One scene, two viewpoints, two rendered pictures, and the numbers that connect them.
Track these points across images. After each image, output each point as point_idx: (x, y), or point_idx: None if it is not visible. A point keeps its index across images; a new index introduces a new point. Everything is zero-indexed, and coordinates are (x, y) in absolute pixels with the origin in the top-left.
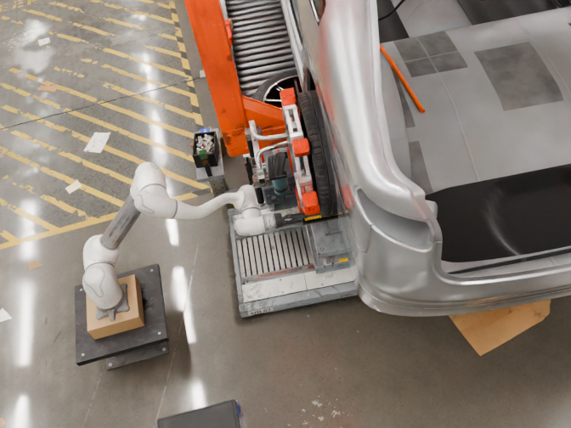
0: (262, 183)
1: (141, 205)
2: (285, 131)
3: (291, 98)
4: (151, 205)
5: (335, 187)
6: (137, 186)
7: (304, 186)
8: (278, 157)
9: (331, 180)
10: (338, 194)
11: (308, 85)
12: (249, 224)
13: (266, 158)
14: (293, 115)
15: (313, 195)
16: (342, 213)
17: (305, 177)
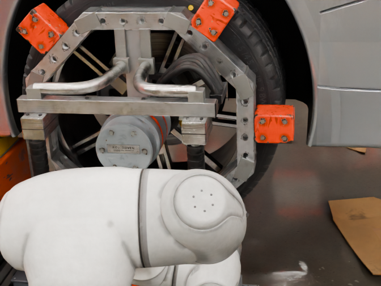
0: (208, 126)
1: (227, 195)
2: (115, 58)
3: (56, 19)
4: (232, 184)
5: (313, 34)
6: (102, 219)
7: (255, 91)
8: (196, 54)
9: (273, 57)
10: (350, 16)
11: (8, 43)
12: (226, 259)
13: (130, 122)
14: (49, 81)
15: (268, 106)
16: (374, 43)
17: (247, 70)
